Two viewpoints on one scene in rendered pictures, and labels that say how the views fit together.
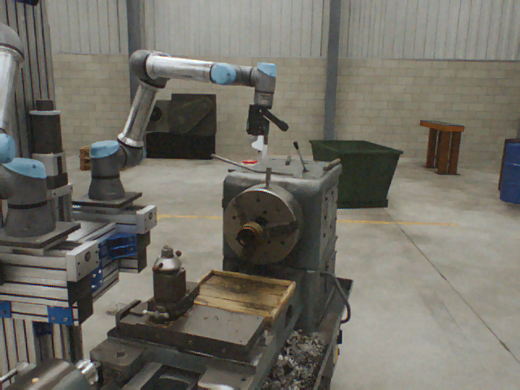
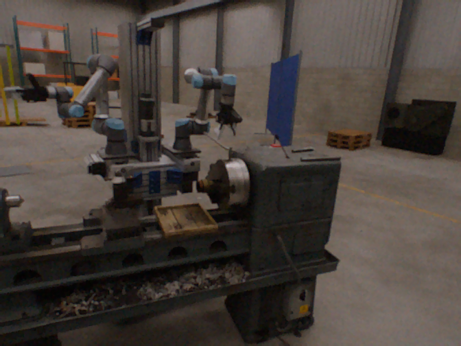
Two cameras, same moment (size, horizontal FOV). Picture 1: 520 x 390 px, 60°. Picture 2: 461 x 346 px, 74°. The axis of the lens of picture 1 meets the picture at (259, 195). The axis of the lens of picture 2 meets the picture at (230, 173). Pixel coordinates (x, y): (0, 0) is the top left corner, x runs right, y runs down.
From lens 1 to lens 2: 148 cm
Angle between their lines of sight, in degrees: 46
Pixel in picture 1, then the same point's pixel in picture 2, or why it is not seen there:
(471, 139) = not seen: outside the picture
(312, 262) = (255, 222)
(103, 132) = (359, 123)
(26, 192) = (109, 134)
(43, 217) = (115, 147)
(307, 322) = (250, 263)
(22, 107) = (136, 96)
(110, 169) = (180, 133)
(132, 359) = (90, 217)
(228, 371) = (99, 239)
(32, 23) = (148, 55)
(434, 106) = not seen: outside the picture
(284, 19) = not seen: outside the picture
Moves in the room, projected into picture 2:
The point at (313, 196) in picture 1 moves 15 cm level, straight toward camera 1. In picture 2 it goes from (258, 174) to (236, 177)
